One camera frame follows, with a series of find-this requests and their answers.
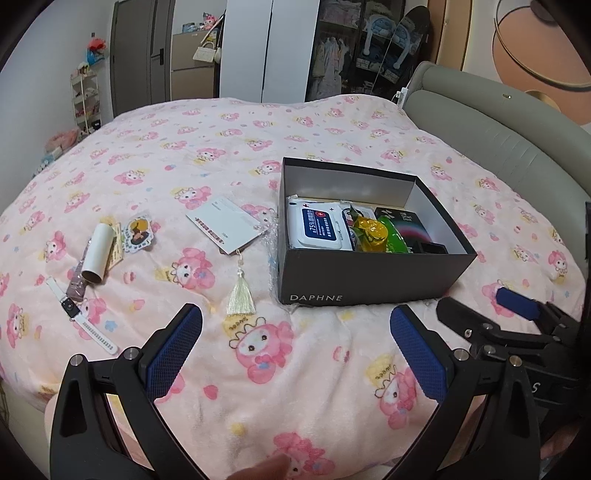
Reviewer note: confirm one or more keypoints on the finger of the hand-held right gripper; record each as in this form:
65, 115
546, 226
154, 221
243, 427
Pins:
466, 319
517, 301

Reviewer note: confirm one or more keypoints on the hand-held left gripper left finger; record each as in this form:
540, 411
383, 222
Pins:
178, 350

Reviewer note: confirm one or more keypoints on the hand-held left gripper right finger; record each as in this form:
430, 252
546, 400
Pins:
418, 350

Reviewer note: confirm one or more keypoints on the dark grey shoe box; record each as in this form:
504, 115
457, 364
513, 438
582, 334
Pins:
369, 281

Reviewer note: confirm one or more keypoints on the white smartwatch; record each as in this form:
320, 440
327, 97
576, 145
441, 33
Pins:
81, 318

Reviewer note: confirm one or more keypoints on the purple cream tube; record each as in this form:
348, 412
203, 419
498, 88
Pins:
77, 281

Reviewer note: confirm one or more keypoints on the white paper roll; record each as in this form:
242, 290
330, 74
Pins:
98, 251

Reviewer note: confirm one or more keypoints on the person's left hand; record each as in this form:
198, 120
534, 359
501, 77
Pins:
263, 468

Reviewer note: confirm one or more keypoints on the cream tassel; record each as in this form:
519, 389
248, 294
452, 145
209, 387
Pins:
239, 293

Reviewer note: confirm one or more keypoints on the small black box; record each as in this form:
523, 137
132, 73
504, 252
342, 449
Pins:
415, 226

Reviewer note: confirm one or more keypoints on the green snack packet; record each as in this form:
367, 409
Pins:
397, 237

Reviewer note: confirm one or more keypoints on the cartoon figure sticker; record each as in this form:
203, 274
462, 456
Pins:
137, 233

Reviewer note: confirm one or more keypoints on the yellow candy packet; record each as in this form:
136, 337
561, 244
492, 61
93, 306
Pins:
369, 235

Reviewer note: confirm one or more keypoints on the white card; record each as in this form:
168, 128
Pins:
221, 221

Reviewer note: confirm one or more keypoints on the clear bubble wrap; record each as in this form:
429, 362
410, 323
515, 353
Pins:
272, 249

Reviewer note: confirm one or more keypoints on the white printed packet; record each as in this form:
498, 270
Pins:
362, 213

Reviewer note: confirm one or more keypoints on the white wet wipes pack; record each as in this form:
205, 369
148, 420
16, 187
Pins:
318, 226

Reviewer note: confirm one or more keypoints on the pink printed blanket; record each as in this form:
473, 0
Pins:
194, 147

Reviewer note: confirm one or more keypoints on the white shelf rack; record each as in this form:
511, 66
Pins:
85, 106

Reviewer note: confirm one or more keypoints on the beige fridge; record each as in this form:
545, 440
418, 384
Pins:
191, 78

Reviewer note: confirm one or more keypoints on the black skateboard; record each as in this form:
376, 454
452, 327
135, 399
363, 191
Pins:
418, 25

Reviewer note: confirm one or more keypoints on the blue white toy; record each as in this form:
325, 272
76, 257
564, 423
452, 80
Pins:
383, 32

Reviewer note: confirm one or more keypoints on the white handbag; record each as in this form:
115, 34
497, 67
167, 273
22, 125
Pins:
205, 53

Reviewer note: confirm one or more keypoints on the glass door cabinet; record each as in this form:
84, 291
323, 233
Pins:
337, 46

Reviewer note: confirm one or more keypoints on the dark grey door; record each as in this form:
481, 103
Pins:
138, 50

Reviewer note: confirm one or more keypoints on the red blue plush toy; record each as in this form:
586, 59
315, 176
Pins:
96, 50

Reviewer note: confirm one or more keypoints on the white wardrobe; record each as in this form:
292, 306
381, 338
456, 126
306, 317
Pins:
268, 46

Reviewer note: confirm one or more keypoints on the round orange wall panel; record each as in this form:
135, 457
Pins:
531, 41

